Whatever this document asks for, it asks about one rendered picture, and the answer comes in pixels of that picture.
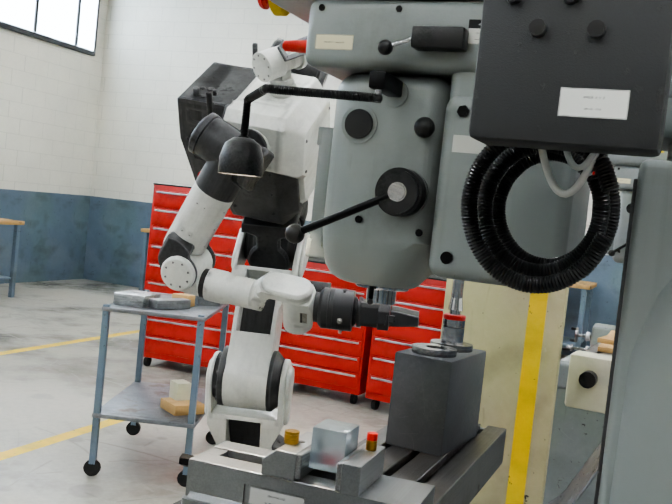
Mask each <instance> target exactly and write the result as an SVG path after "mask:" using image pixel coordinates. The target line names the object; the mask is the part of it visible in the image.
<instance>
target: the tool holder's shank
mask: <svg viewBox="0 0 672 504"><path fill-rule="evenodd" d="M463 290H464V281H463V280H456V279H453V285H452V293H451V299H450V303H449V307H448V309H449V310H450V314H452V315H460V314H461V311H463Z"/></svg>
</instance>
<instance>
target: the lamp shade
mask: <svg viewBox="0 0 672 504"><path fill-rule="evenodd" d="M263 167H264V158H263V153H262V148H261V146H260V145H259V144H258V143H257V142H256V141H255V140H254V139H251V138H249V137H247V136H238V137H233V138H231V139H230V140H228V141H226V142H225V144H224V146H223V148H222V151H221V153H220V155H219V164H218V173H223V174H231V175H240V176H250V177H263Z"/></svg>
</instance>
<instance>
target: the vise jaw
mask: <svg viewBox="0 0 672 504"><path fill-rule="evenodd" d="M311 441H312V432H308V431H307V432H305V433H304V434H302V435H300V436H299V444H297V445H289V444H285V445H283V446H281V447H279V448H278V449H276V450H274V451H273V452H271V453H270V454H268V455H267V456H265V457H264V458H263V459H262V468H261V474H264V475H269V476H273V477H278V478H282V479H287V480H291V481H295V480H296V479H301V478H302V477H303V476H305V475H306V474H308V473H309V472H310V471H312V470H313V469H314V468H309V460H310V451H311Z"/></svg>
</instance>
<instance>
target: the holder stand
mask: <svg viewBox="0 0 672 504"><path fill-rule="evenodd" d="M485 360H486V351H485V350H479V349H473V345H472V344H470V343H467V342H463V344H461V345H456V344H448V343H443V342H441V339H431V340H430V343H414V344H412V348H409V349H405V350H401V351H397V352H396V353H395V362H394V371H393V380H392V389H391V398H390V407H389V416H388V425H387V434H386V444H389V445H393V446H397V447H402V448H406V449H410V450H414V451H418V452H422V453H426V454H431V455H435V456H439V457H441V456H443V455H445V454H446V453H448V452H450V451H451V450H453V449H455V448H457V447H458V446H460V445H462V444H463V443H465V442H467V441H469V440H470V439H472V438H474V437H475V436H476V435H477V429H478V420H479V411H480V403H481V394H482V385H483V377H484V368H485Z"/></svg>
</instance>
